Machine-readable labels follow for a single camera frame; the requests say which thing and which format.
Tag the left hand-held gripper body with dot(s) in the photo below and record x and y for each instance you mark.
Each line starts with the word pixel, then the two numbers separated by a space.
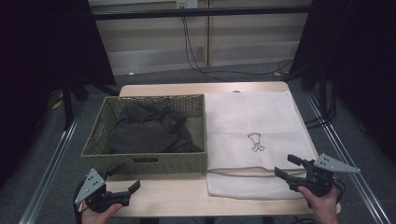
pixel 93 186

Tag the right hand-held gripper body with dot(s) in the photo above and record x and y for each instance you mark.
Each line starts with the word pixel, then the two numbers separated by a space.
pixel 317 183

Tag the green woven basket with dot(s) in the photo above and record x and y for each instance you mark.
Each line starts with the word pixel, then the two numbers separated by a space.
pixel 168 162

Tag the dark grey garment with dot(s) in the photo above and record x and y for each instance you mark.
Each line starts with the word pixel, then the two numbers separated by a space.
pixel 146 130

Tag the white mesh laundry bag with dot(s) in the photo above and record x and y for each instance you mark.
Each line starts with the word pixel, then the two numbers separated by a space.
pixel 249 118

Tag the person's right hand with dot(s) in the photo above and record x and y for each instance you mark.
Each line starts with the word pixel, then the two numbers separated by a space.
pixel 325 208

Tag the person's left hand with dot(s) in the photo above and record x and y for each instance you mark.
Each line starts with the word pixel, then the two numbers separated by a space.
pixel 96 218

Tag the black metal stand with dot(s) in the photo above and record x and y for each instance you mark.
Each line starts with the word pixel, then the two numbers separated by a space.
pixel 67 102

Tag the yellow tape strip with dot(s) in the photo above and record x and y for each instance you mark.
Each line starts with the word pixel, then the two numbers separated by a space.
pixel 58 104

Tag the black curtain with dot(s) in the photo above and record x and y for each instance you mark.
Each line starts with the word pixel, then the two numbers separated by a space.
pixel 37 62
pixel 358 62

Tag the black horizontal bar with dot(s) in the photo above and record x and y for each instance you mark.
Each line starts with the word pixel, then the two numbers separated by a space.
pixel 199 12

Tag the metal floor rail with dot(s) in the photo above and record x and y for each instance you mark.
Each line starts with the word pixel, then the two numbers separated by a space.
pixel 46 177
pixel 358 158

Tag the white wall socket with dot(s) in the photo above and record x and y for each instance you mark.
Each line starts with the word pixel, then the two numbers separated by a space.
pixel 186 3

